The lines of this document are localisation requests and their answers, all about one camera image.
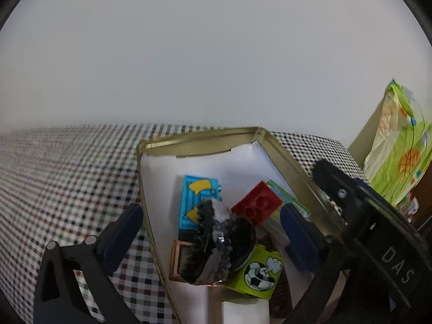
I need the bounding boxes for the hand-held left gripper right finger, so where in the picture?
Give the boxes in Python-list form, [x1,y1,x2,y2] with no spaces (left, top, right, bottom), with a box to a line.
[279,203,358,324]

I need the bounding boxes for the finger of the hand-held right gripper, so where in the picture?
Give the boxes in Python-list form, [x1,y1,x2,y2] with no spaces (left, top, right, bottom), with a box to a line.
[312,159,368,223]

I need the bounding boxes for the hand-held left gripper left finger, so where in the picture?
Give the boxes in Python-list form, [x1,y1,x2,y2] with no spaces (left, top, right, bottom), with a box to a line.
[33,202,144,324]

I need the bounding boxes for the clear plastic box green label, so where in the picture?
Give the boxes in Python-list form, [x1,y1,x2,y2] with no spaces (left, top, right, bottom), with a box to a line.
[265,180,311,244]

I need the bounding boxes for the red toy block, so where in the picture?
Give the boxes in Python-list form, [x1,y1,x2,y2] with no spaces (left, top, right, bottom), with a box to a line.
[230,181,283,227]

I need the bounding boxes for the green soccer toy block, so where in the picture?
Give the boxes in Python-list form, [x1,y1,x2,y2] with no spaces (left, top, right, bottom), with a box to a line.
[224,245,284,300]

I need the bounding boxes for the small copper box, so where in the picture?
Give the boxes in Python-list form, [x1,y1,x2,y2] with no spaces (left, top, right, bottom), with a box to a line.
[168,239,203,282]

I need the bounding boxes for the black rhinestone hair clip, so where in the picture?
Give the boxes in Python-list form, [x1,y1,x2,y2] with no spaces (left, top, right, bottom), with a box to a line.
[180,199,257,286]

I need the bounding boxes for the blue toy block yellow print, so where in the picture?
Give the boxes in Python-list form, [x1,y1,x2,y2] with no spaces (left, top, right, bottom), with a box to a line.
[178,175,223,232]

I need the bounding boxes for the gold metal tin tray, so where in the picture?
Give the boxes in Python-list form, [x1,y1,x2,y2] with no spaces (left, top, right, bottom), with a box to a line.
[136,126,348,324]

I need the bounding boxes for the green printed blanket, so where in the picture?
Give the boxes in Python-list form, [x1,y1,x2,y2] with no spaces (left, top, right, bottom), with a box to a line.
[364,79,432,206]

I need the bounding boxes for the white paper liner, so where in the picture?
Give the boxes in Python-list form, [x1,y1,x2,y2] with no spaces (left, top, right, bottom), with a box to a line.
[140,142,304,324]

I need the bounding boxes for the checkered tablecloth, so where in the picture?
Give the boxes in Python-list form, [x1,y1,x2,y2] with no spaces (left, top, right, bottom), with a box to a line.
[0,123,368,324]

